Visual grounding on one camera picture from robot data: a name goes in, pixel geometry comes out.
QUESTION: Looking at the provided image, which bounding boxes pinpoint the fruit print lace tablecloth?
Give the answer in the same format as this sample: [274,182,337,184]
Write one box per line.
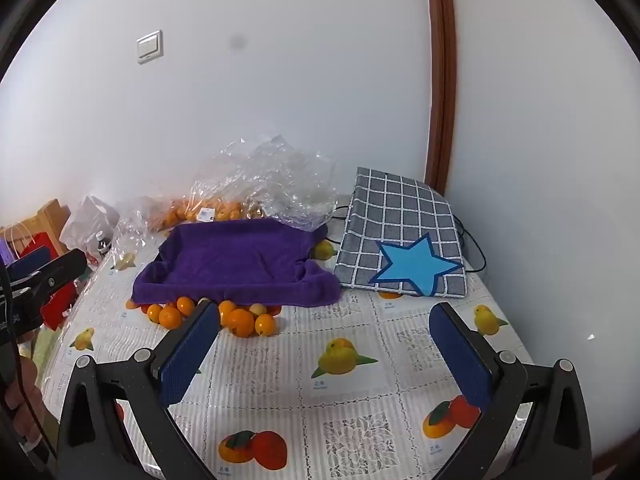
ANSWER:
[37,195,540,480]

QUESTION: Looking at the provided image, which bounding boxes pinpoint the white wall switch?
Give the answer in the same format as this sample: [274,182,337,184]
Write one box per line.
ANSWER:
[136,30,164,65]

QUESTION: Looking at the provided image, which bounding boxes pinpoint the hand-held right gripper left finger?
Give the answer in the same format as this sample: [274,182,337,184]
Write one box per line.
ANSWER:
[55,301,221,480]

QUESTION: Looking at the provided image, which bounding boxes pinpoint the purple towel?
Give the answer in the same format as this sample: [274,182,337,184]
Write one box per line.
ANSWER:
[132,217,342,308]

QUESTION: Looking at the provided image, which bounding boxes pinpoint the black cable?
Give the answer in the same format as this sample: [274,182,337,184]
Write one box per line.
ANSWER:
[330,205,487,273]

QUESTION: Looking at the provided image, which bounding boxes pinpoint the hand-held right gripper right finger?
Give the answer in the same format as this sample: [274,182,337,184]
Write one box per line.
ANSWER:
[428,302,594,480]

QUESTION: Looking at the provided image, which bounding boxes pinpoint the brown wooden door frame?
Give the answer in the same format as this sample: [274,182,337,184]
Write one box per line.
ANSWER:
[422,0,456,196]

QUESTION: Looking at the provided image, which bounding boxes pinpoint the small clear plastic bag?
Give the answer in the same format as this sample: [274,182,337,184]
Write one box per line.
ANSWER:
[111,197,173,272]

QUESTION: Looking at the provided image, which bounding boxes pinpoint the heap of bagged oranges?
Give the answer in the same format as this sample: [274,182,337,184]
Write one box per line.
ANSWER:
[150,199,266,233]

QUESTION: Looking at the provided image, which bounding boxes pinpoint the white plastic bag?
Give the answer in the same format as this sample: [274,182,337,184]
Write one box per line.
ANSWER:
[60,195,121,266]

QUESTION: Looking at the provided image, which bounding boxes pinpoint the grey checked pad blue star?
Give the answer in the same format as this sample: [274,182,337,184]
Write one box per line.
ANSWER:
[332,166,470,300]

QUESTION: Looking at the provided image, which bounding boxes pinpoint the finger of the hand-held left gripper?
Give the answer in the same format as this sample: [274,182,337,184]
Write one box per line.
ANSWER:
[6,245,89,307]

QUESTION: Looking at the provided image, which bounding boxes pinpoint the purple bag white handles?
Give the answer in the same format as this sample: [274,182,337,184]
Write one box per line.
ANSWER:
[0,222,36,267]

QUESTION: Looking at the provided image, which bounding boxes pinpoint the large crumpled clear plastic bag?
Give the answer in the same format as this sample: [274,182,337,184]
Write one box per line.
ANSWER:
[190,135,339,234]

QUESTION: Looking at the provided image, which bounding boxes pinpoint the person's left hand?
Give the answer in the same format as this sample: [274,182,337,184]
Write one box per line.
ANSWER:
[0,355,43,456]

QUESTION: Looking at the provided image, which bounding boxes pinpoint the red paper bag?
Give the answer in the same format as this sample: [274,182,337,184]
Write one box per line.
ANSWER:
[17,232,81,332]

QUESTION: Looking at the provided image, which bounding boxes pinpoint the pile of mixed small fruit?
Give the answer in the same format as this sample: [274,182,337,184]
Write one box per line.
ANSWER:
[125,296,283,339]

